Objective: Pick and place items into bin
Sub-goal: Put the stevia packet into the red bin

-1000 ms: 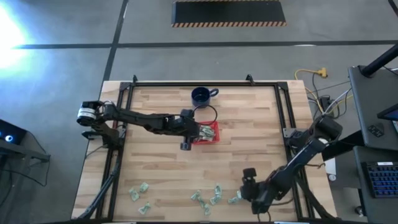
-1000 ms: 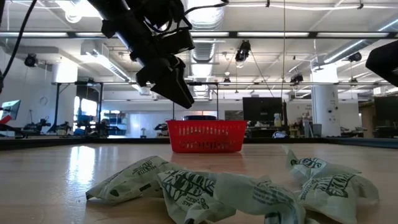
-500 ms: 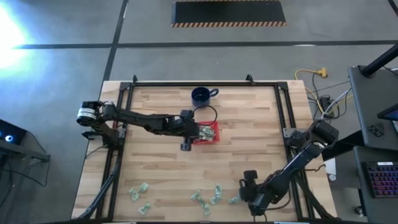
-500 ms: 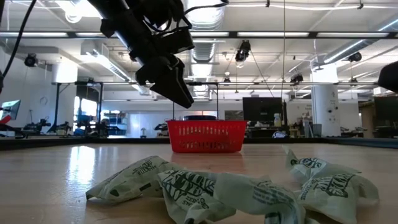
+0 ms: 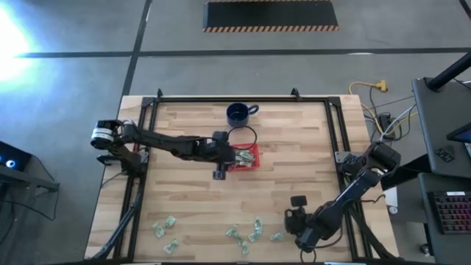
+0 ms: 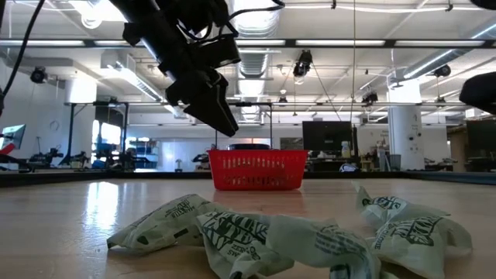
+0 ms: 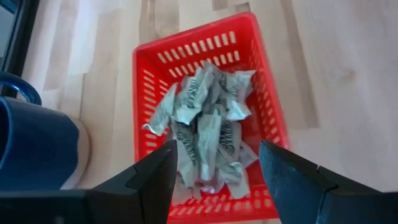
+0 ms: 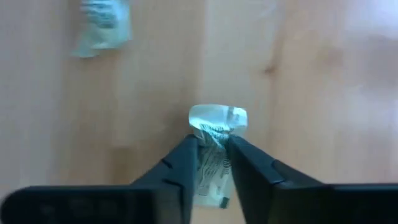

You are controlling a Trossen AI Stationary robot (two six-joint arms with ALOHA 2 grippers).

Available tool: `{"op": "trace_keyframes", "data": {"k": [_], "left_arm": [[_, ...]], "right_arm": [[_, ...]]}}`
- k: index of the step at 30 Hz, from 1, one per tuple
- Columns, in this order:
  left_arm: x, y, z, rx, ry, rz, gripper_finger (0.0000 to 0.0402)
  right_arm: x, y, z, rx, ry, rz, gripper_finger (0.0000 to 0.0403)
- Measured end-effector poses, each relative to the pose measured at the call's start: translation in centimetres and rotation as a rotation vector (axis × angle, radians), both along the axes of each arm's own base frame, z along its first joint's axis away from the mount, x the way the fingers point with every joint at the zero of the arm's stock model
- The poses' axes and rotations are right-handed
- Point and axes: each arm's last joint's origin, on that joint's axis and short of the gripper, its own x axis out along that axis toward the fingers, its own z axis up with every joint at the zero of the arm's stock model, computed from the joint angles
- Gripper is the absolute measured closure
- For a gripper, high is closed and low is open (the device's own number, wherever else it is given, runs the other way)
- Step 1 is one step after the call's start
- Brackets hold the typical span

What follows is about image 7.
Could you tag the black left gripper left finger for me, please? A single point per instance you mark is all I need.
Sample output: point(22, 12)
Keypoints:
point(149, 186)

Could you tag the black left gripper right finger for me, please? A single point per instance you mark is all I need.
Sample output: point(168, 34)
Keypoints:
point(292, 186)

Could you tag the dark blue mug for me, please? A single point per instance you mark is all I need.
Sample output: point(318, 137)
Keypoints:
point(37, 146)

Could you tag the red slotted plastic basket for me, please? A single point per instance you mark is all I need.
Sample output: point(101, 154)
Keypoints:
point(192, 37)

